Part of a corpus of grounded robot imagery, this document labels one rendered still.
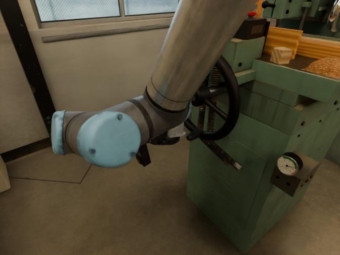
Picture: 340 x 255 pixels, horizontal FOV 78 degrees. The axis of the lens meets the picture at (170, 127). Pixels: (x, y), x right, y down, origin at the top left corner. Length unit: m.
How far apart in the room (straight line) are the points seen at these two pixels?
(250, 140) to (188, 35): 0.58
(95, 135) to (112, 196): 1.11
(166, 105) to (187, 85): 0.06
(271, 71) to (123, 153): 0.50
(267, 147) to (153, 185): 0.86
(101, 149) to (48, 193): 1.27
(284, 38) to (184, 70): 0.50
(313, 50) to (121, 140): 0.65
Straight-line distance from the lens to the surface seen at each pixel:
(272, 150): 0.77
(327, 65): 0.67
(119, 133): 0.34
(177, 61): 0.31
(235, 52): 0.64
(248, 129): 0.79
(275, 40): 0.78
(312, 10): 0.91
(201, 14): 0.27
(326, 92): 0.64
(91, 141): 0.33
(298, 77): 0.66
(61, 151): 0.46
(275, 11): 0.81
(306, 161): 0.80
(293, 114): 0.69
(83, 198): 1.47
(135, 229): 1.26
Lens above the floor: 1.08
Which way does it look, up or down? 33 degrees down
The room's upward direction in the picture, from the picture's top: straight up
